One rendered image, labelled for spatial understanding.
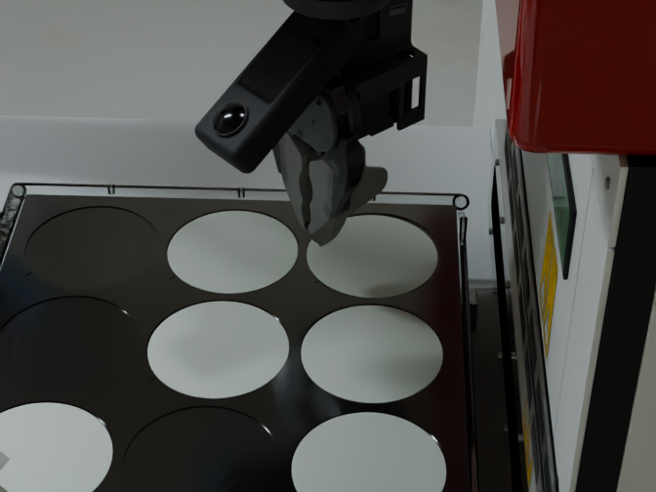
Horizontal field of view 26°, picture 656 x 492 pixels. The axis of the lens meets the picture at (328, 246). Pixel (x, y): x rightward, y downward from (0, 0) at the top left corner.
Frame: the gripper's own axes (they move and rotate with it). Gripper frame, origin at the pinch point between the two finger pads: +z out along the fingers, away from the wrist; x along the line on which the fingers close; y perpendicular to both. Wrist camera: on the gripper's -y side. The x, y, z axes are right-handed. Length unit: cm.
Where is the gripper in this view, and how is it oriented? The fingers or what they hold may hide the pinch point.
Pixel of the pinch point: (311, 232)
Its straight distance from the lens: 101.8
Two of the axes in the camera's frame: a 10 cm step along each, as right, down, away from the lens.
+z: 0.0, 7.7, 6.3
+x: -6.2, -5.0, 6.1
